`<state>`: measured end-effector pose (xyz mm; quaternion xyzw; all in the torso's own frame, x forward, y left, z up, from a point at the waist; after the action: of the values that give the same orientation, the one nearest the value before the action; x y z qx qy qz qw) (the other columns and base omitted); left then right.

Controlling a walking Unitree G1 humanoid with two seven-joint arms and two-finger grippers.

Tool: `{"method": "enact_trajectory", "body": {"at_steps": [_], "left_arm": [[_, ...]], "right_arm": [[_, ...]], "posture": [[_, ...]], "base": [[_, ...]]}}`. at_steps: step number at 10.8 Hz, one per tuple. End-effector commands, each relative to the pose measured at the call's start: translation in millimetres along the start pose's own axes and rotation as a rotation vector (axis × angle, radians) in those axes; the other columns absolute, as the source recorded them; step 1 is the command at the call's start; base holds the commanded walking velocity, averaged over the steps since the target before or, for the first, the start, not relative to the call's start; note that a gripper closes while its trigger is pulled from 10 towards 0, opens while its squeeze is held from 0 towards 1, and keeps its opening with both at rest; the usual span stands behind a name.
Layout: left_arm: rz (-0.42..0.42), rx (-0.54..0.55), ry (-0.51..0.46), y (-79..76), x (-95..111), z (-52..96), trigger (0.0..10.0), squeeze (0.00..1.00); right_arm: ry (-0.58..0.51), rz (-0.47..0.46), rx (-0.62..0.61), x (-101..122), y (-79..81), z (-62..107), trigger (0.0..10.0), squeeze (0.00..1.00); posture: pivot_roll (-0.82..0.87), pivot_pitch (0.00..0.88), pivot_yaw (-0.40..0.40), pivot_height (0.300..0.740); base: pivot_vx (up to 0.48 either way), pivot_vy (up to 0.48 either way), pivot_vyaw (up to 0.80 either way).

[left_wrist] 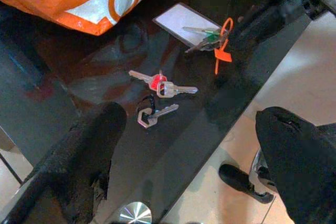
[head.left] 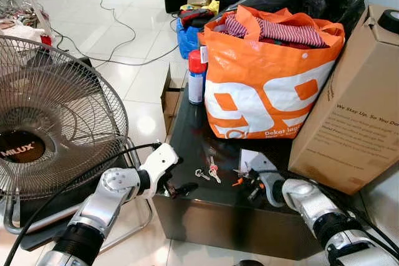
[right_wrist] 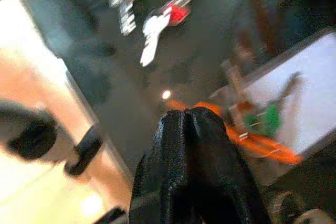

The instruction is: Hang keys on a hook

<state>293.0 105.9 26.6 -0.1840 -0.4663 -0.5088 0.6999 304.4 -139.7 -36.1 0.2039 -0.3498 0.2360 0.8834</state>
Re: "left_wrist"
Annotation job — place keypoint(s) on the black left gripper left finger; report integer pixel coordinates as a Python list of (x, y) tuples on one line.
[(86, 150)]

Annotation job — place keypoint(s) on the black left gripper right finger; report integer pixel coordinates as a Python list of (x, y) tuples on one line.
[(302, 161)]

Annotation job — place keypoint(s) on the chrome chair column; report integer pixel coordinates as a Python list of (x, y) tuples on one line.
[(258, 166)]

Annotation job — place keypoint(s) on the round silver table fitting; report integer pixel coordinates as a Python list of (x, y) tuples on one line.
[(136, 213)]

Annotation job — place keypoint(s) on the red capped silver key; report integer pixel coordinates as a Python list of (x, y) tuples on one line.
[(155, 81)]

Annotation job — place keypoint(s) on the silver key with square head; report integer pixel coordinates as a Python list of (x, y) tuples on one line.
[(170, 89)]

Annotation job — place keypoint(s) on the orange plastic key tag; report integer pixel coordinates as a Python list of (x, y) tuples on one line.
[(223, 54)]

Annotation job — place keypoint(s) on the orange and white bag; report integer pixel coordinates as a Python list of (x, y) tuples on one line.
[(78, 1)]

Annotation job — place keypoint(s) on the dark key on orange tag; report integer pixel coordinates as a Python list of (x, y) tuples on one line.
[(202, 46)]

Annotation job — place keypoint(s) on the green capped key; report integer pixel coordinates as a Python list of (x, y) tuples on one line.
[(212, 36)]

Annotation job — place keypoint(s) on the white card with black rim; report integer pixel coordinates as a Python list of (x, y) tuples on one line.
[(178, 19)]

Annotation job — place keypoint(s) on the silver key on orange tag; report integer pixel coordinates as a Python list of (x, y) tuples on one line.
[(195, 30)]

